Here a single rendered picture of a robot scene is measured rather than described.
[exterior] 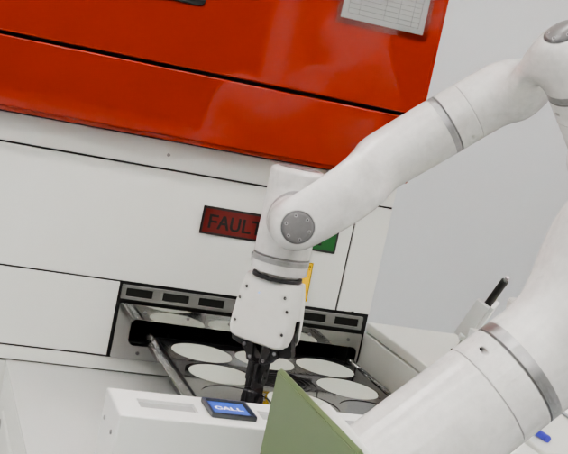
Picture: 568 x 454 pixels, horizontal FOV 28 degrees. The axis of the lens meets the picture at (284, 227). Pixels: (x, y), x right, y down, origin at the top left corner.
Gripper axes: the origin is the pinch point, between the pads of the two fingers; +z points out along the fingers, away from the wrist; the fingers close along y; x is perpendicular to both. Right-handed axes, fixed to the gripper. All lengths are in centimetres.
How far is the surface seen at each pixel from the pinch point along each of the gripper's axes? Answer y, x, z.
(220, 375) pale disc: -5.9, -0.6, 2.0
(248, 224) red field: -18.3, 18.9, -18.3
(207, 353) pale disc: -14.1, 7.8, 2.0
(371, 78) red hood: -5, 27, -47
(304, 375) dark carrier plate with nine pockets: 0.2, 14.9, 2.0
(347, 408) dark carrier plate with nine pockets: 12.7, 6.5, 2.1
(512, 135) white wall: -45, 214, -39
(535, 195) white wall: -36, 225, -21
